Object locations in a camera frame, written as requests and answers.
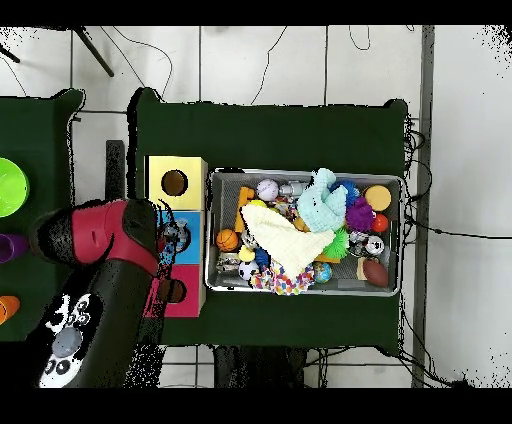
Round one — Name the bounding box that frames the clear plastic bottle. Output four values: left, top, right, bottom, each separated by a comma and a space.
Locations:
161, 217, 192, 255

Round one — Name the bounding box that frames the brown toy football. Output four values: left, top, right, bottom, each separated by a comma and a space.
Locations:
361, 258, 390, 288

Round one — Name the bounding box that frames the wooden box with three holes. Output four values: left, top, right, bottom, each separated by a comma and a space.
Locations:
143, 155, 209, 319

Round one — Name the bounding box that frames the silver mesh bin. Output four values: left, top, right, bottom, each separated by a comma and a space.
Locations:
204, 169, 404, 298

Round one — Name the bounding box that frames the white toy baseball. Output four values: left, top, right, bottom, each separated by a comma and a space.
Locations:
255, 178, 280, 202

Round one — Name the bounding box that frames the cream waffle cloth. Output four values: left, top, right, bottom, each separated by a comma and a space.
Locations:
240, 203, 337, 281

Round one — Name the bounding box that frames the orange toy basketball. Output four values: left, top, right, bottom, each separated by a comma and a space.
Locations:
215, 228, 240, 253

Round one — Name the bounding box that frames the mint waffle cloth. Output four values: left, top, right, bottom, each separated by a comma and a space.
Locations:
297, 167, 349, 234

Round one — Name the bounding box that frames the colourful patterned cloth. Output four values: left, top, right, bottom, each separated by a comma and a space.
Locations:
249, 263, 317, 297

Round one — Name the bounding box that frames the purple spiky rubber toy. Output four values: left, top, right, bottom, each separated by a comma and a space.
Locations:
345, 196, 377, 233

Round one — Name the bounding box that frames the black tripod leg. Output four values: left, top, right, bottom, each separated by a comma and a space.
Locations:
72, 26, 116, 78

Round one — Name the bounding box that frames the dark green side tablecloth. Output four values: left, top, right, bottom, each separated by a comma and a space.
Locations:
0, 88, 94, 347

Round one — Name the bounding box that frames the bright green bowl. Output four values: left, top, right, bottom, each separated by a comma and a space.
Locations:
0, 156, 31, 219

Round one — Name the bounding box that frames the purple plastic cup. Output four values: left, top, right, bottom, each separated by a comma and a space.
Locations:
0, 233, 30, 264

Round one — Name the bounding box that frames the orange plastic cup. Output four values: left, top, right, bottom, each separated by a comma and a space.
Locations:
0, 295, 21, 326

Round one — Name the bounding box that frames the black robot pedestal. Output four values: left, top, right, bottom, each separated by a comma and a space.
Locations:
213, 345, 307, 389

